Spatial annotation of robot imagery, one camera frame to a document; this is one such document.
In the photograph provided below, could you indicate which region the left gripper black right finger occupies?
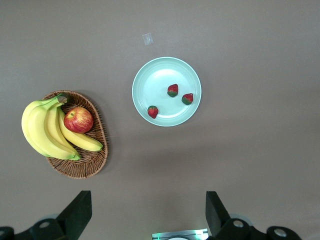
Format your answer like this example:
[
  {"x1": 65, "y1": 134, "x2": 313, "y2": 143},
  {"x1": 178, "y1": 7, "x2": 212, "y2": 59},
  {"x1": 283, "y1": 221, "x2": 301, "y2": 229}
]
[{"x1": 205, "y1": 191, "x2": 301, "y2": 240}]

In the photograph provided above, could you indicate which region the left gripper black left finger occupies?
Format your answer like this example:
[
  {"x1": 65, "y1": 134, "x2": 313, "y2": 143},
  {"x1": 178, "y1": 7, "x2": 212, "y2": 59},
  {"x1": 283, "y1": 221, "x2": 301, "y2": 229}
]
[{"x1": 0, "y1": 190, "x2": 93, "y2": 240}]

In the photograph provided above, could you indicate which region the red strawberry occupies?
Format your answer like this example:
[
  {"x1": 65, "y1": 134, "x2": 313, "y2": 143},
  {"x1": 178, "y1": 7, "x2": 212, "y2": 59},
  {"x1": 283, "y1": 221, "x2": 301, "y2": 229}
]
[
  {"x1": 166, "y1": 83, "x2": 179, "y2": 98},
  {"x1": 181, "y1": 92, "x2": 195, "y2": 106},
  {"x1": 147, "y1": 105, "x2": 159, "y2": 120}
]

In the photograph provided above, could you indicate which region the pale green round plate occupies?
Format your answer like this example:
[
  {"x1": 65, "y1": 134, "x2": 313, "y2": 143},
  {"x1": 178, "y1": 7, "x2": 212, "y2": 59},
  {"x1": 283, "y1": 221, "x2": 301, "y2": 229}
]
[{"x1": 131, "y1": 56, "x2": 202, "y2": 128}]

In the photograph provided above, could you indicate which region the brown wicker basket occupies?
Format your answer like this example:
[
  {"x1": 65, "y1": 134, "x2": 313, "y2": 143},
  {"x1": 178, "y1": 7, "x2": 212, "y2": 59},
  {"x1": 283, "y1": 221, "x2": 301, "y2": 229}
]
[{"x1": 41, "y1": 90, "x2": 109, "y2": 180}]

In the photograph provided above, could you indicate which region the red yellow apple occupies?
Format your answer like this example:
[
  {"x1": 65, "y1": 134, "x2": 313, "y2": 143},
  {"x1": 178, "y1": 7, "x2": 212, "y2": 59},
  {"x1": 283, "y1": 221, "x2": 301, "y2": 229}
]
[{"x1": 63, "y1": 106, "x2": 95, "y2": 134}]

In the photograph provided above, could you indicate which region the yellow banana bunch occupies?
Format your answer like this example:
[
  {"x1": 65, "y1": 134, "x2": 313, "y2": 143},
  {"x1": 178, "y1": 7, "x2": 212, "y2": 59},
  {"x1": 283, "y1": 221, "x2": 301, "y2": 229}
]
[{"x1": 21, "y1": 92, "x2": 104, "y2": 161}]

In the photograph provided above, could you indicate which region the brown table cover sheet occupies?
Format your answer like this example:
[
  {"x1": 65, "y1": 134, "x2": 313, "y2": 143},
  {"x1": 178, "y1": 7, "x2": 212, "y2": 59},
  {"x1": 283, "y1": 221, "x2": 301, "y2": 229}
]
[{"x1": 0, "y1": 0, "x2": 320, "y2": 240}]

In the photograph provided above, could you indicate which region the small clear tape piece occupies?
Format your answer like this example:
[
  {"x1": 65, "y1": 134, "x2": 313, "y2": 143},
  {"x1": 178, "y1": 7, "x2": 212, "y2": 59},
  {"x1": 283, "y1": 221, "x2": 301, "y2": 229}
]
[{"x1": 142, "y1": 32, "x2": 153, "y2": 47}]

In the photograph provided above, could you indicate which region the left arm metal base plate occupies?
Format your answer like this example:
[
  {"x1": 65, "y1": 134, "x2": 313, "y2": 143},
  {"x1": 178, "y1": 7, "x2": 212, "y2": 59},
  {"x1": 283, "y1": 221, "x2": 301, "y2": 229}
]
[{"x1": 151, "y1": 228, "x2": 210, "y2": 240}]

